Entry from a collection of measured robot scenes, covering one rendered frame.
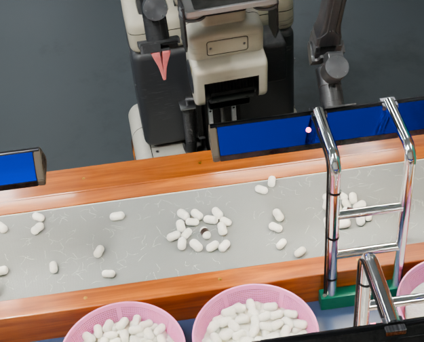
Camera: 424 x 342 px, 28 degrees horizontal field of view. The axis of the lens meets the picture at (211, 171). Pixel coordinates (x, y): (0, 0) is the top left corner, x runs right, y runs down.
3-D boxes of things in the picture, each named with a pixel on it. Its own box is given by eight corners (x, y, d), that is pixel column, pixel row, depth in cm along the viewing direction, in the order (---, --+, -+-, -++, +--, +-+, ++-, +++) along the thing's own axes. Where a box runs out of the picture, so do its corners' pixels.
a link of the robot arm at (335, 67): (340, 41, 214) (306, 43, 213) (351, 27, 203) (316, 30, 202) (346, 87, 213) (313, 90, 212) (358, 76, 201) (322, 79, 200)
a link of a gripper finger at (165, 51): (175, 79, 207) (169, 41, 205) (146, 85, 206) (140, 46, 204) (172, 76, 214) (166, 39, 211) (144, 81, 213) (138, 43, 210)
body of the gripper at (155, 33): (180, 45, 205) (176, 14, 203) (139, 51, 204) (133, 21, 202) (178, 42, 212) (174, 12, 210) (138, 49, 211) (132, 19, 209)
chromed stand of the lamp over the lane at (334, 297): (304, 250, 207) (304, 104, 177) (384, 238, 208) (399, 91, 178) (321, 310, 193) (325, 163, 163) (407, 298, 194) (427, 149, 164)
